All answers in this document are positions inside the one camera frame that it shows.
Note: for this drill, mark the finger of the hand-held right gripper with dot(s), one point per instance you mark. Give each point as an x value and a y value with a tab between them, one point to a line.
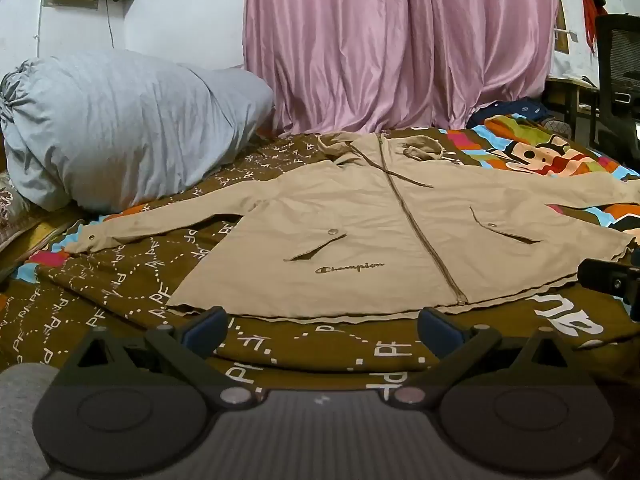
607	274

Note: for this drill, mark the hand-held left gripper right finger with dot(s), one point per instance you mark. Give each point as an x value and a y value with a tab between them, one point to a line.
437	329

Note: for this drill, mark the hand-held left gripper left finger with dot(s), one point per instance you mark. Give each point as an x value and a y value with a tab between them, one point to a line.
210	327

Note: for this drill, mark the beige zip jacket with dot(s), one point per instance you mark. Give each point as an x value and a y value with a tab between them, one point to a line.
350	210

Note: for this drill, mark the brown printed blanket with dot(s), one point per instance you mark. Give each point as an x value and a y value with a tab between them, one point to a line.
150	280

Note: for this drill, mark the dark blue bag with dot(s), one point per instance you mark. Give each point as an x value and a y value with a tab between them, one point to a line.
520	107

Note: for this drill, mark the wooden desk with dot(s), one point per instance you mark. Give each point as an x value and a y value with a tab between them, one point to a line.
570	83

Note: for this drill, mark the person's grey clothing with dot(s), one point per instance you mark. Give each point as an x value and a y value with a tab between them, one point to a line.
20	410

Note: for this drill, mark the black mesh office chair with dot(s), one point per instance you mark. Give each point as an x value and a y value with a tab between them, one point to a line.
620	50

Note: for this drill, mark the floral patterned pillow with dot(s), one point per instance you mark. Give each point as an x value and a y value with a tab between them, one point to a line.
15	210

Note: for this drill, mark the red hanging cloth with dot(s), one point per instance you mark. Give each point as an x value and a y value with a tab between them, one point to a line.
590	10

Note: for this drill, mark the pink curtain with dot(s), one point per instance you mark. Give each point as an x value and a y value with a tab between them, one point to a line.
375	35

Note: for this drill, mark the brown wall poster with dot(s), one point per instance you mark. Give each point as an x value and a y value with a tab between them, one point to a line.
561	25

